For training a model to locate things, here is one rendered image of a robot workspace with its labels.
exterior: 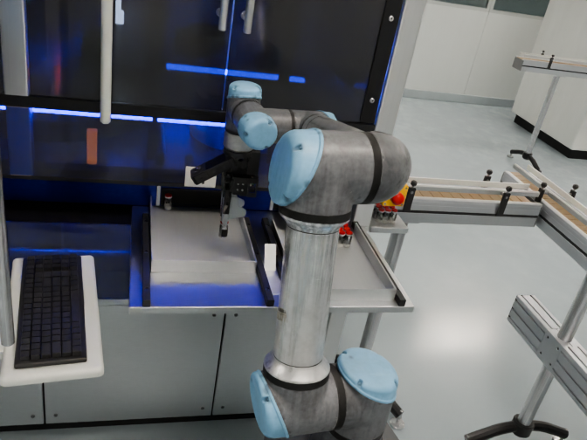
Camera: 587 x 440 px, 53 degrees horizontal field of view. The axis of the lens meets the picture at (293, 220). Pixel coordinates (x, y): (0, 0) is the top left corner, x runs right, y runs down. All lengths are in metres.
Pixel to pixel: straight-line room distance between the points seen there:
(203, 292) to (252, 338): 0.60
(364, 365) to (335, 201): 0.35
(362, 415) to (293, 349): 0.19
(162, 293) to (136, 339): 0.56
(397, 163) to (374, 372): 0.39
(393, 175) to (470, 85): 6.40
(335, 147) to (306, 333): 0.31
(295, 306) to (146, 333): 1.05
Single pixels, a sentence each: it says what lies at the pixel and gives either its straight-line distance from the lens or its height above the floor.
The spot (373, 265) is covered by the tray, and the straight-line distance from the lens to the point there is 1.65.
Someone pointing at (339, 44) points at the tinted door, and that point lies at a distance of 1.61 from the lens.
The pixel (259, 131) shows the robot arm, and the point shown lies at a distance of 1.24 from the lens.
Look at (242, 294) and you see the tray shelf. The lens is 1.44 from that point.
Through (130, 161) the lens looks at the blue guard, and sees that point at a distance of 1.63.
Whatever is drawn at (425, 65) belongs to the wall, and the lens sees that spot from 6.97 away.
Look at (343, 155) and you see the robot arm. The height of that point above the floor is 1.41.
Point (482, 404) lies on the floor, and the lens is 2.75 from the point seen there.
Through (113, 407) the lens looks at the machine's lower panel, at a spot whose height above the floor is 0.15.
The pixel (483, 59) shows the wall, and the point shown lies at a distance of 7.28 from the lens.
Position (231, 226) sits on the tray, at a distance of 1.71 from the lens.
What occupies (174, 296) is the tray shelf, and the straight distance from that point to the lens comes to 1.41.
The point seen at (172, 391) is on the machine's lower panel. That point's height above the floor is 0.21.
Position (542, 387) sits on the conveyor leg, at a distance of 2.41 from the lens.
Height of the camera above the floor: 1.72
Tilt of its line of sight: 28 degrees down
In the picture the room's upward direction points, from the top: 11 degrees clockwise
